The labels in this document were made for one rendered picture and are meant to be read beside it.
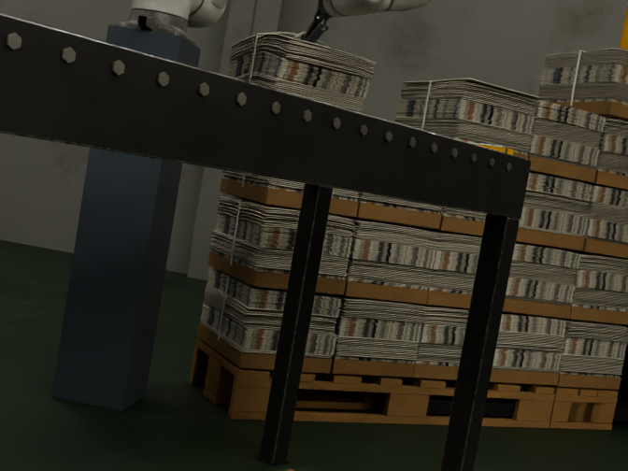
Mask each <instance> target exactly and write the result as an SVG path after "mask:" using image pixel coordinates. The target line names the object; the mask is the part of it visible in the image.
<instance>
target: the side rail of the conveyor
mask: <svg viewBox="0 0 628 471"><path fill-rule="evenodd" d="M0 133H4V134H10V135H15V136H26V137H31V138H37V139H43V140H48V141H54V142H60V143H65V144H71V145H77V146H82V147H88V148H94V149H100V150H110V151H116V152H121V153H127V154H133V155H138V156H144V157H150V158H155V159H161V160H167V161H172V162H178V163H184V164H194V165H200V166H205V167H211V168H217V169H222V170H228V171H234V172H239V173H245V174H251V175H256V176H262V177H268V178H278V179H284V180H289V181H295V182H301V183H306V184H312V185H318V186H323V187H329V188H335V189H340V190H347V191H353V192H358V193H369V194H374V195H380V196H386V197H391V198H397V199H403V200H408V201H414V202H420V203H425V204H431V205H437V206H442V207H453V208H459V209H464V210H470V211H476V212H481V213H487V214H493V215H498V216H504V217H509V218H515V219H520V218H521V214H522V209H523V203H524V198H525V193H526V188H527V182H528V178H529V172H530V167H531V162H532V161H531V160H528V159H524V158H521V157H518V156H515V155H511V154H507V153H504V152H501V151H498V150H491V149H488V148H484V147H481V146H478V145H474V144H471V143H467V142H464V141H461V140H457V139H454V138H450V137H447V136H441V135H438V134H434V133H431V132H427V131H423V130H421V129H417V128H414V127H410V126H406V125H404V124H400V123H397V122H393V121H387V120H383V119H380V118H377V117H373V116H370V115H366V114H363V113H360V112H356V111H353V110H349V109H345V108H343V107H337V106H333V105H329V104H326V103H323V102H320V101H316V100H312V99H309V98H305V97H303V96H299V95H295V94H292V93H286V92H283V91H279V90H276V89H272V88H269V87H265V86H262V85H259V84H255V83H252V82H248V81H245V80H242V79H238V78H232V77H228V76H225V75H222V74H219V73H215V72H211V71H208V70H205V69H202V68H198V67H194V66H191V65H187V64H182V63H178V62H175V61H171V60H168V59H165V58H161V57H158V56H154V55H151V54H147V53H144V52H141V51H137V50H131V49H127V48H125V47H121V46H117V45H114V44H110V43H107V42H104V41H100V40H97V39H93V38H90V37H87V36H81V35H77V34H74V33H70V32H66V31H64V30H60V29H57V28H53V27H49V26H47V25H43V24H40V23H36V22H32V21H27V20H24V19H20V18H16V17H13V16H9V15H7V14H3V13H0Z"/></svg>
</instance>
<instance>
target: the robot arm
mask: <svg viewBox="0 0 628 471"><path fill-rule="evenodd" d="M430 1H432V0H319V2H318V8H317V12H316V13H315V15H314V20H313V22H312V23H311V24H310V26H309V28H308V29H307V31H306V32H302V33H300V34H298V35H295V36H294V38H297V39H301V40H305V41H308V42H311V43H315V42H316V41H317V40H318V39H319V38H320V37H321V35H322V34H323V33H324V32H325V31H327V30H328V28H329V26H327V25H326V21H328V19H329V18H333V17H338V18H343V17H346V16H358V15H360V16H363V15H367V14H372V13H378V12H384V11H391V12H398V11H407V10H411V9H416V8H419V7H423V6H425V5H426V4H427V3H429V2H430ZM226 2H227V0H132V9H131V14H130V18H129V21H115V26H120V27H126V28H133V29H138V30H145V31H151V32H157V33H163V34H170V35H175V36H182V37H184V38H185V39H187V40H188V41H190V42H191V43H193V44H194V45H195V46H196V42H195V41H193V40H192V39H190V38H189V37H188V36H187V27H192V28H204V27H208V26H210V25H212V24H213V23H215V22H216V21H217V20H218V19H219V18H220V17H221V15H222V14H223V12H224V10H225V7H226ZM318 16H319V17H318Z"/></svg>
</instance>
